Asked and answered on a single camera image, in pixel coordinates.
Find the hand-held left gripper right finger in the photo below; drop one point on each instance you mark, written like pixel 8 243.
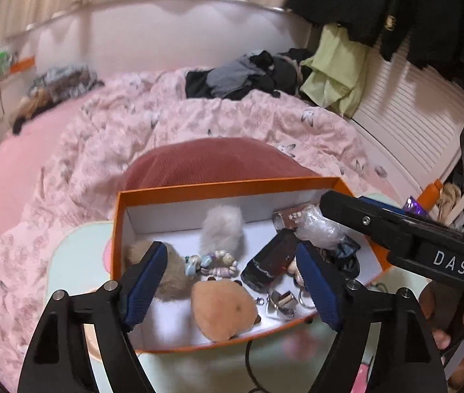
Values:
pixel 318 284

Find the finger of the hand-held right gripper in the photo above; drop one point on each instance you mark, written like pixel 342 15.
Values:
pixel 395 208
pixel 379 229

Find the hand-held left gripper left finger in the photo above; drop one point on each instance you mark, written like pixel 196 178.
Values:
pixel 148 284

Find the brown fluffy pouch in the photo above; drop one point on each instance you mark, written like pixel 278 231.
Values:
pixel 172 282

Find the black lace cloth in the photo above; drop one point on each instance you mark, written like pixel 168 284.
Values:
pixel 344 258

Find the metal clips with keyring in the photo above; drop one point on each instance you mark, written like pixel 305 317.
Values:
pixel 283 301

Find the orange cardboard box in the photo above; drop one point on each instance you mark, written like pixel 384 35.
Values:
pixel 166 319

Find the dark case with red emblem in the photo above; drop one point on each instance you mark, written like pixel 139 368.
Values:
pixel 269 260

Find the clear plastic bag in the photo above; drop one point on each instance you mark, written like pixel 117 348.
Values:
pixel 318 227

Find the small brown packet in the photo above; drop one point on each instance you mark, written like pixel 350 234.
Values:
pixel 291 219

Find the tan plush toy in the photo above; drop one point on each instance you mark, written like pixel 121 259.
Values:
pixel 221 309

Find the white fluffy pompom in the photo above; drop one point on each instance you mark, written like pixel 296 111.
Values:
pixel 221 229

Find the orange bottle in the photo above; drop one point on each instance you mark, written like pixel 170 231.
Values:
pixel 430 196

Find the beige crumpled cloth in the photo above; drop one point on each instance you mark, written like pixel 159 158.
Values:
pixel 451 202

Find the round beige dish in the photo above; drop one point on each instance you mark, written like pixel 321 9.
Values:
pixel 93 339

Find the white louvered door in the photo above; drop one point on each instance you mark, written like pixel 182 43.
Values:
pixel 403 118

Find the red pillow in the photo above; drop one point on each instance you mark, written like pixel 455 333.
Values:
pixel 215 161

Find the green cloth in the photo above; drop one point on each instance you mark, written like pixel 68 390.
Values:
pixel 336 73

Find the pink floral blanket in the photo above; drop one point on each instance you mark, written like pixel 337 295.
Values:
pixel 105 143

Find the pink bed sheet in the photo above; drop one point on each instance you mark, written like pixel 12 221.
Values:
pixel 15 159

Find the black hanging jackets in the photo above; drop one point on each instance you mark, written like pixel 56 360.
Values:
pixel 379 4

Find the pile of dark clothes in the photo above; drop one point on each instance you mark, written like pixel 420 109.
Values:
pixel 240 75

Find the pile of patterned clothes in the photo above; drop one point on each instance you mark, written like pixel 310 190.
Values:
pixel 58 86

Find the padded bed headboard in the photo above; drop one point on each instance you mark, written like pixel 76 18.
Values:
pixel 166 32

